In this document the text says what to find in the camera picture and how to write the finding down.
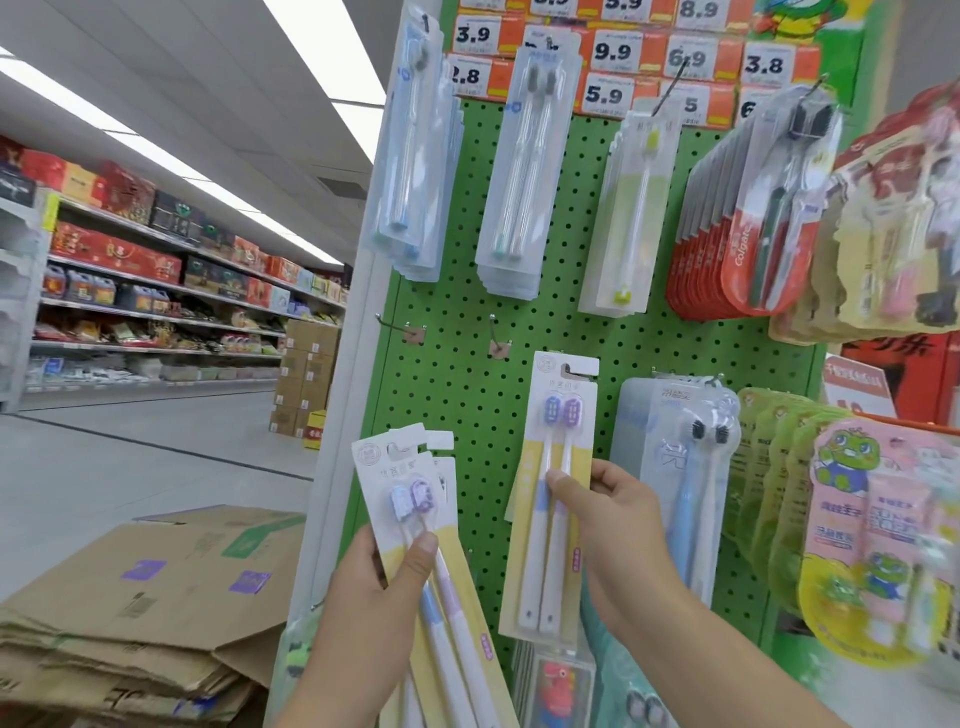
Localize white endcap shelf unit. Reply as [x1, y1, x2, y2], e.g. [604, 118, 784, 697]
[0, 180, 54, 414]

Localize pile of flattened cardboard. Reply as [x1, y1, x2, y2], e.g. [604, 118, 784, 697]
[0, 505, 309, 728]

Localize stocked store shelves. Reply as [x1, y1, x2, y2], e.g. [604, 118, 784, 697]
[30, 135, 354, 399]

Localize row of blue toothbrush packs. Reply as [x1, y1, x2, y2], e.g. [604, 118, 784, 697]
[367, 0, 464, 284]

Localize ceiling light strip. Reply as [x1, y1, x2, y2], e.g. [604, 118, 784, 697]
[0, 52, 347, 269]
[262, 0, 389, 164]

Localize row of twin toothbrush packs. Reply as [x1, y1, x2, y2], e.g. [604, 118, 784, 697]
[477, 45, 584, 302]

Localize teal multi toothbrush pack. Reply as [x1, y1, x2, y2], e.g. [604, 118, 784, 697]
[582, 600, 677, 728]

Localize row of slim toothbrush packs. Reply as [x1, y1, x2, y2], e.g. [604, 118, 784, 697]
[352, 424, 519, 728]

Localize rows of orange price tags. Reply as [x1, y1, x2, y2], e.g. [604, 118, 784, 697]
[447, 0, 824, 129]

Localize person's right forearm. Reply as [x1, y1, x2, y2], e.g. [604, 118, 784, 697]
[607, 577, 849, 728]

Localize pile of red grey toothbrush packs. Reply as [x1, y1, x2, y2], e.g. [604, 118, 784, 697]
[664, 82, 845, 324]

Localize clear red cartoon toothbrush box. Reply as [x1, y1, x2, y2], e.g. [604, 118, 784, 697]
[517, 645, 597, 728]

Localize stack of brown cartons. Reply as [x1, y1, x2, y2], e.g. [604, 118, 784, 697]
[270, 318, 344, 449]

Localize red cola poster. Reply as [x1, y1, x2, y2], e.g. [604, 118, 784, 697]
[847, 333, 960, 429]

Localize row of red cartoon packs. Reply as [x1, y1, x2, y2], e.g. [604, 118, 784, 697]
[768, 82, 960, 347]

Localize row of green pink packs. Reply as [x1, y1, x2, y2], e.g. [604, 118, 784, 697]
[720, 387, 960, 669]

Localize bundle of green toothbrush packs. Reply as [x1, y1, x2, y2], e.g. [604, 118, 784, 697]
[577, 105, 684, 320]

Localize yellow frog poster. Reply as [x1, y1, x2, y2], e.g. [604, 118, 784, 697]
[750, 0, 887, 107]

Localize bundle of clear blue toothbrush blisters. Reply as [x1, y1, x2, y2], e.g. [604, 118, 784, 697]
[610, 375, 744, 609]

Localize purple twin toothbrush yellow card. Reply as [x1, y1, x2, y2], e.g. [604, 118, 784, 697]
[499, 349, 602, 647]

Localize person's left hand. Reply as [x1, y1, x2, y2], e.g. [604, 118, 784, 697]
[277, 525, 440, 728]

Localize person's right hand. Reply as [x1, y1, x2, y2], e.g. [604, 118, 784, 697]
[547, 457, 680, 639]

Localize small printed sign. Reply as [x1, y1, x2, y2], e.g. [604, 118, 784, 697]
[822, 352, 899, 419]

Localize bundle of clear kids toothbrushes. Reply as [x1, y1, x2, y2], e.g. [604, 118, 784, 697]
[267, 592, 335, 728]

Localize green pegboard display rack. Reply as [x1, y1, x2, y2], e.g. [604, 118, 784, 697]
[345, 97, 842, 728]

